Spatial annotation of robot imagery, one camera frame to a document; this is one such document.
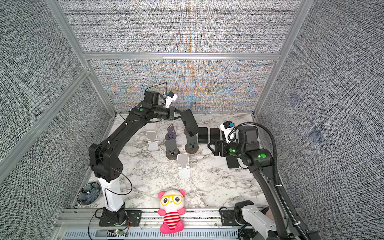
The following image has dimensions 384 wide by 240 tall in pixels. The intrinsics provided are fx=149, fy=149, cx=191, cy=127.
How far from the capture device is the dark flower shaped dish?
2.59 ft

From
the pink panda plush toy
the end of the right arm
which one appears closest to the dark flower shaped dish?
the pink panda plush toy

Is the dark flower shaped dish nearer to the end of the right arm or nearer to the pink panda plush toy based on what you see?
the pink panda plush toy

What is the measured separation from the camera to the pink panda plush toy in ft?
2.22

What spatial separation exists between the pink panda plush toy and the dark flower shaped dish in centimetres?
35
